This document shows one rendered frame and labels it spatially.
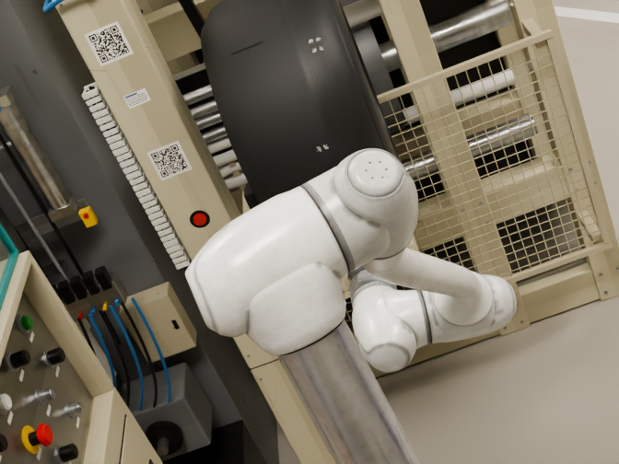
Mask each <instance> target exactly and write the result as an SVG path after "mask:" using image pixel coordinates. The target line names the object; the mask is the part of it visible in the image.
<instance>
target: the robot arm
mask: <svg viewBox="0 0 619 464"><path fill-rule="evenodd" d="M417 221H418V195H417V190H416V187H415V183H414V181H413V179H412V178H411V176H410V175H409V174H408V172H407V171H406V170H405V168H404V166H403V164H402V163H401V162H400V161H399V159H398V158H397V157H395V156H394V155H392V154H391V153H389V152H387V151H384V150H381V149H377V148H368V149H363V150H359V151H357V152H355V153H354V154H352V155H350V156H348V157H346V158H345V159H344V160H342V161H341V162H340V163H339V165H338V166H337V167H334V168H332V169H330V170H328V171H326V172H324V173H322V174H321V175H320V176H318V177H316V178H314V179H312V180H309V181H308V182H306V183H304V184H302V185H300V186H298V187H296V188H295V189H293V190H291V191H287V192H284V193H281V194H278V195H276V196H275V197H273V198H271V199H269V200H267V201H265V202H264V203H261V204H259V205H257V206H256V207H254V208H252V209H250V211H248V212H246V213H245V214H243V215H241V216H239V217H238V218H236V219H234V220H233V221H231V222H230V223H228V224H227V225H225V226H224V227H223V228H221V229H220V230H219V231H218V232H217V233H215V234H214V235H213V236H212V237H211V238H210V239H209V240H208V241H207V242H206V243H205V244H204V245H203V247H202V248H201V249H200V250H199V252H198V253H197V254H196V256H195V258H194V259H193V261H192V262H191V264H190V265H189V267H188V269H187V270H186V272H185V277H186V279H187V282H188V284H189V286H190V288H191V291H192V293H193V297H194V299H195V302H196V304H197V306H198V308H199V310H200V312H201V315H202V317H203V319H204V323H205V325H206V326H207V327H208V328H209V329H210V330H212V331H215V332H216V333H218V334H220V335H223V336H227V337H234V338H235V337H239V336H240V335H243V334H245V333H246V334H247V336H248V337H250V338H251V339H252V340H253V341H254V342H256V344H257V345H258V346H259V347H260V348H261V349H263V350H264V351H266V352H267V353H269V354H271V355H277V356H278V360H279V362H280V363H281V365H282V367H283V368H284V370H285V372H286V374H287V376H288V378H289V380H290V382H291V383H292V385H293V387H294V389H295V391H296V393H297V394H298V396H299V398H300V400H301V402H302V404H303V405H304V407H305V409H306V411H307V413H308V415H309V417H310V419H311V420H312V422H313V424H314V425H315V427H316V429H317V431H318V433H319V435H320V436H321V439H322V441H323V443H324V445H326V447H327V449H328V451H329V453H330V454H331V455H332V456H333V459H334V461H335V463H336V464H421V463H420V461H419V459H418V457H417V455H416V454H415V452H414V450H413V448H412V446H411V444H410V442H409V440H408V439H407V437H406V435H405V433H404V431H403V429H402V427H401V425H400V424H399V422H398V420H397V418H396V416H395V414H394V412H393V410H392V408H391V406H390V404H389V403H388V401H387V399H386V397H385V395H384V393H383V391H382V390H381V388H380V385H379V383H378V381H377V379H376V378H375V376H374V374H373V373H372V371H371V369H370V367H369V365H368V364H370V366H372V367H373V368H374V369H376V370H378V371H380V372H384V373H393V372H397V371H400V370H402V369H404V368H405V367H407V366H408V364H409V363H410V362H411V360H412V359H413V357H414V355H415V351H416V349H418V348H420V347H422V346H424V345H427V344H430V343H437V342H455V341H460V340H465V339H470V338H474V337H478V336H481V335H485V334H488V333H491V332H493V331H496V330H498V329H500V328H502V327H504V326H505V325H506V324H508V323H509V322H510V321H511V320H512V318H513V316H514V314H515V312H516V308H517V301H516V296H515V293H514V290H513V288H512V286H511V285H510V284H509V283H508V282H507V281H506V280H505V279H503V278H500V277H497V276H494V275H489V274H479V273H475V272H472V271H470V270H468V269H466V268H464V267H462V266H460V265H458V264H455V263H452V262H449V261H444V260H442V259H439V258H436V257H433V256H429V255H426V254H424V253H421V252H418V251H415V250H412V249H408V248H407V247H408V245H409V244H410V242H411V240H412V237H413V233H414V231H415V227H416V225H417ZM345 275H348V276H349V278H350V284H349V292H350V297H351V303H352V308H353V313H352V322H353V329H354V333H355V336H356V340H355V338H354V336H353V334H352V332H351V331H350V329H349V327H348V325H347V324H346V322H345V304H346V303H345V296H344V289H343V285H342V282H341V278H342V277H344V276H345ZM396 285H400V286H404V287H409V288H413V289H416V290H397V287H396ZM356 341H357V342H356Z"/></svg>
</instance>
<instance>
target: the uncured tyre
mask: <svg viewBox="0 0 619 464"><path fill-rule="evenodd" d="M320 34H321V37H322V40H323V42H324V45H325V48H326V51H327V52H322V53H319V54H316V55H313V56H312V55H311V52H310V47H309V45H308V43H307V40H306V38H309V37H312V36H316V35H320ZM261 41H263V43H260V44H258V45H255V46H253V47H250V48H249V49H246V50H244V51H242V52H238V53H235V54H233V55H231V54H232V53H234V52H237V51H239V50H242V49H244V48H247V47H249V46H252V45H253V44H256V43H258V42H261ZM201 46H202V52H203V57H204V64H205V68H206V72H207V75H208V78H209V82H210V85H211V88H212V91H213V94H214V98H215V101H216V105H217V108H218V111H219V114H220V117H221V120H222V122H223V124H224V127H225V130H226V132H227V135H228V139H229V141H230V143H231V146H232V148H233V151H234V153H235V155H236V158H237V160H238V161H239V165H240V167H241V169H242V171H243V173H244V175H245V177H246V179H247V181H248V182H249V184H250V186H251V189H252V191H253V193H254V195H255V197H256V199H257V201H258V203H259V204H261V203H264V202H265V201H267V200H269V199H271V198H273V197H275V196H276V195H278V194H281V193H284V192H287V191H291V190H293V189H295V188H296V187H298V186H300V185H302V184H304V183H306V182H308V181H309V180H312V179H314V178H316V177H318V176H320V175H321V174H322V173H324V172H326V171H328V170H330V169H332V168H334V167H337V166H338V165H339V163H340V162H341V161H342V160H344V159H345V158H346V157H348V156H350V155H352V154H354V153H355V152H357V151H359V150H363V149H368V148H377V149H381V150H384V151H387V152H389V153H391V154H392V155H394V156H395V157H397V158H398V159H399V161H400V158H399V156H398V154H397V151H396V148H395V145H394V142H393V141H392V138H391V133H390V130H389V128H388V125H387V123H386V121H385V118H384V115H383V112H382V110H381V107H380V104H379V101H378V98H377V96H376V93H375V90H374V88H373V86H372V83H371V81H370V78H369V75H368V71H367V68H366V67H365V64H364V62H363V59H362V56H361V54H360V51H359V49H358V47H357V44H356V40H355V38H354V35H353V33H352V30H351V28H350V26H349V23H348V21H347V18H346V16H345V12H344V10H343V8H342V6H341V3H340V1H339V0H222V1H221V2H220V3H218V4H217V5H216V6H214V7H213V8H212V9H211V10H210V13H209V15H208V17H207V19H206V21H205V23H204V26H203V28H202V31H201ZM325 140H327V141H328V143H329V145H330V148H331V149H332V151H330V152H327V153H325V154H322V155H320V156H317V153H316V151H315V149H314V146H313V145H316V144H317V143H320V142H322V141H325ZM400 162H401V161H400Z"/></svg>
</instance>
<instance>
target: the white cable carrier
mask: <svg viewBox="0 0 619 464"><path fill-rule="evenodd" d="M82 97H83V99H84V100H86V103H87V105H88V106H90V107H89V109H90V111H91V112H93V113H92V115H93V117H94V119H96V123H97V125H100V127H99V128H100V129H101V130H102V131H104V132H103V135H104V137H107V139H106V141H107V142H108V144H110V148H111V150H113V151H112V153H113V154H114V155H115V156H116V158H117V160H118V162H120V161H121V163H120V166H121V168H123V172H124V174H126V178H127V179H128V180H129V181H130V184H131V185H132V186H133V185H134V186H133V189H134V191H136V193H135V194H136V196H137V197H138V198H139V199H138V200H139V202H140V203H142V206H143V207H144V209H146V214H147V215H148V218H149V219H150V220H152V221H151V223H152V225H153V226H155V229H156V231H158V235H159V236H160V237H161V238H160V239H161V241H162V242H164V243H163V245H164V247H165V248H166V251H167V252H168V254H169V255H170V257H171V258H172V261H173V263H174V264H175V267H176V268H177V270H179V269H180V268H183V267H186V266H188V265H190V256H189V255H188V253H187V251H186V249H185V248H184V246H183V244H182V243H181V240H180V238H179V236H178V234H177V232H176V230H175V229H174V227H173V225H172V223H171V222H170V220H169V218H168V216H167V214H166V212H165V210H164V208H163V206H162V204H161V203H160V201H159V199H158V197H157V195H156V193H155V192H154V190H153V188H152V186H151V184H150V182H149V180H148V178H147V177H146V174H145V172H144V171H143V169H142V167H141V166H140V164H139V162H138V160H137V158H136V156H135V154H134V152H133V150H132V148H131V147H130V145H129V143H128V141H127V140H126V138H125V136H124V134H123V131H122V129H121V128H120V126H119V124H118V122H117V121H116V119H115V117H114V115H113V114H112V112H111V109H110V107H109V105H108V103H107V102H106V100H105V98H104V97H103V95H102V93H101V91H100V89H99V87H98V85H97V83H96V82H94V83H92V84H89V85H87V86H84V92H83V94H82ZM102 101H103V102H102ZM97 103H98V104H97ZM103 116H104V117H103ZM116 141H117V142H116ZM129 150H130V151H129ZM135 162H136V163H135ZM187 257H188V259H187Z"/></svg>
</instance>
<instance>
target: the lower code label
mask: <svg viewBox="0 0 619 464"><path fill-rule="evenodd" d="M147 155H148V157H149V159H150V160H151V162H152V164H153V166H154V168H155V170H156V172H157V174H158V176H159V177H160V179H161V181H163V180H166V179H168V178H171V177H174V176H176V175H179V174H181V173H183V172H185V171H188V170H191V169H192V167H191V165H190V163H189V161H188V159H187V157H186V156H185V154H184V152H183V150H182V148H181V145H180V143H179V141H176V142H174V143H171V144H168V145H164V146H162V147H160V148H158V149H155V150H153V151H150V152H148V153H147Z"/></svg>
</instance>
